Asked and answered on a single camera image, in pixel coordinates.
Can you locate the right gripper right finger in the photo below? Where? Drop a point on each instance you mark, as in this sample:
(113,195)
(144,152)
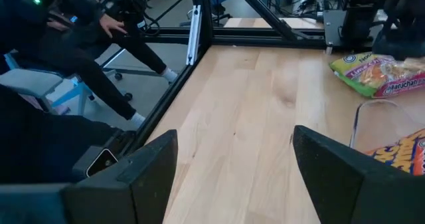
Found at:
(348,190)

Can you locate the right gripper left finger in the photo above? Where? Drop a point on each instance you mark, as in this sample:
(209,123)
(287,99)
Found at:
(133,190)

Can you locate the green lime chili noodle pack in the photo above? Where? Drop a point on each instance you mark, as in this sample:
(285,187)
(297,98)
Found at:
(368,76)

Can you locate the orange Saucy Noods noodle pack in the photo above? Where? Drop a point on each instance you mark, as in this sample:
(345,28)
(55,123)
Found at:
(401,152)

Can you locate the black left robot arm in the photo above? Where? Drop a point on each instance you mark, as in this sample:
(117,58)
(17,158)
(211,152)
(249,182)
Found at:
(360,14)

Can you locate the black smartphone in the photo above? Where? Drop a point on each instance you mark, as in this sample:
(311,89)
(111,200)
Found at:
(101,162)

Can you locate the clear plastic bin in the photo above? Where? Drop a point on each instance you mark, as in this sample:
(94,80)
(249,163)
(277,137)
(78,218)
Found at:
(382,117)

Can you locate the person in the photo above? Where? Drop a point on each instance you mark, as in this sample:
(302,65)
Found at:
(66,58)
(40,144)

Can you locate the grey office chair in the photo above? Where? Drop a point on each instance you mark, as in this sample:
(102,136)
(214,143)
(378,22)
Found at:
(26,82)

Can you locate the person's hand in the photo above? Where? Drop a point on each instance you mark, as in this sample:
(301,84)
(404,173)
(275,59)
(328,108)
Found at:
(111,24)
(58,25)

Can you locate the silver aluminium bracket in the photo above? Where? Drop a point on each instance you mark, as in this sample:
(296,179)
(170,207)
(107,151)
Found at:
(194,34)

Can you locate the black aluminium table frame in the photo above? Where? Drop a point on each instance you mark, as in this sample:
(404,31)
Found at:
(202,18)

